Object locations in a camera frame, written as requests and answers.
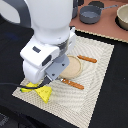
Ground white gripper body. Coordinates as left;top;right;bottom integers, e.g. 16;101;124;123
20;26;76;83

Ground yellow toy cheese wedge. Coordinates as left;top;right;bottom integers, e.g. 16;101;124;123
36;86;52;103

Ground yellow toy banana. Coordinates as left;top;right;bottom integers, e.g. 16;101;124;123
20;82;38;92

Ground grey toy frying pan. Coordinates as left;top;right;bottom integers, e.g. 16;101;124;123
78;3;118;25

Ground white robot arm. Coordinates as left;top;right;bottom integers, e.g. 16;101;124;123
0;0;75;84

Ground beige toy plate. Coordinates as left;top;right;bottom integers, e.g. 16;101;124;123
60;55;82;79

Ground beige woven placemat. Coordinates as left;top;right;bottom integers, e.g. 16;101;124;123
13;36;114;128

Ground grey toy pot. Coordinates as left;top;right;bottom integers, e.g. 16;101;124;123
72;0;78;19

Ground pink toy stove board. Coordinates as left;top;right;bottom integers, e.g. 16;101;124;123
70;0;128;43

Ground beige toy bowl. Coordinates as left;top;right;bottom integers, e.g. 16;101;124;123
117;4;128;30

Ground toy fork orange handle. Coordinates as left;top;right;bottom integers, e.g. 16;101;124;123
60;78;84;90

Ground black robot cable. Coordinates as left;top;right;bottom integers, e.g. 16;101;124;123
0;81;46;90

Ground toy knife orange handle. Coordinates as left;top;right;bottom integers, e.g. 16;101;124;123
77;55;97;63

